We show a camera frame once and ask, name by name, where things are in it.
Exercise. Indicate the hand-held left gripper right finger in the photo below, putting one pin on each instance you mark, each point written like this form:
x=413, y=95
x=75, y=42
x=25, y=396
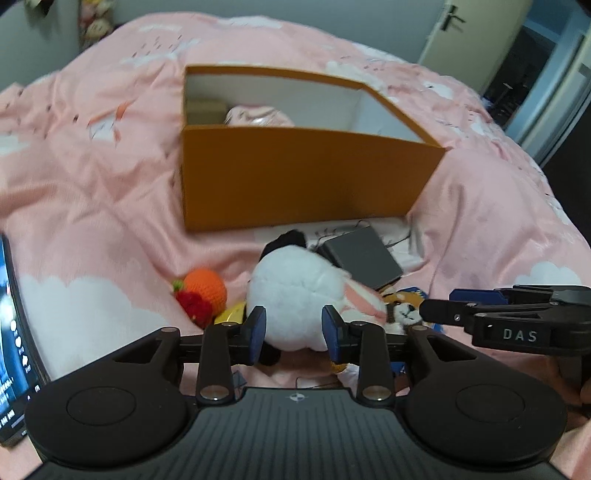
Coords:
x=332, y=334

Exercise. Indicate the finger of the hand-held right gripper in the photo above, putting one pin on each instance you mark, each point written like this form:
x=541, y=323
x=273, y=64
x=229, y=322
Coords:
x=480, y=295
x=450, y=311

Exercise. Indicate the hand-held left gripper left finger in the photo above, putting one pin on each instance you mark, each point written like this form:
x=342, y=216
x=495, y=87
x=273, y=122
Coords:
x=255, y=334

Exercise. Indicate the yellow round toy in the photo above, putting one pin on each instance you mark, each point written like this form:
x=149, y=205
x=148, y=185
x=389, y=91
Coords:
x=231, y=314

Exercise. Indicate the white plush dog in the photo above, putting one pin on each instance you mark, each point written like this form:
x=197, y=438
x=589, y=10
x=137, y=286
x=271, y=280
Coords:
x=295, y=295

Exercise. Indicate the red crochet strawberry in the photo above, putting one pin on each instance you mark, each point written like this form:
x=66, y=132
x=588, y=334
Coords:
x=196, y=304

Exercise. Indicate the crochet orange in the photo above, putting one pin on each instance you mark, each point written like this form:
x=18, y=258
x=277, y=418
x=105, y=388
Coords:
x=205, y=288

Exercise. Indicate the orange cardboard box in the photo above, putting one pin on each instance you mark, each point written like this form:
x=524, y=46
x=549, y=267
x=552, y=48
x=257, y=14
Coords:
x=300, y=175

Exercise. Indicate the brown cardboard box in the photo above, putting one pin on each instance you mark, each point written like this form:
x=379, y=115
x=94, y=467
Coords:
x=205, y=113

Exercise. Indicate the dark grey flat box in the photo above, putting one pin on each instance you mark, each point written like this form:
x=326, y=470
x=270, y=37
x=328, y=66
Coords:
x=364, y=258

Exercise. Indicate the pink cloud-print blanket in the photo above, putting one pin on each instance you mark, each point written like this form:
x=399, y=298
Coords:
x=92, y=207

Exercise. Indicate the smartphone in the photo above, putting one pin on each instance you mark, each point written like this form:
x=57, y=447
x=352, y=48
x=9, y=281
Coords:
x=18, y=350

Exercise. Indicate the cream door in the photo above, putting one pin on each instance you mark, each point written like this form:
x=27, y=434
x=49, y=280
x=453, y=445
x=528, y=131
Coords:
x=443, y=41

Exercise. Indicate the clear tube of plush toys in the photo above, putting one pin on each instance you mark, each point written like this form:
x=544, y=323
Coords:
x=94, y=21

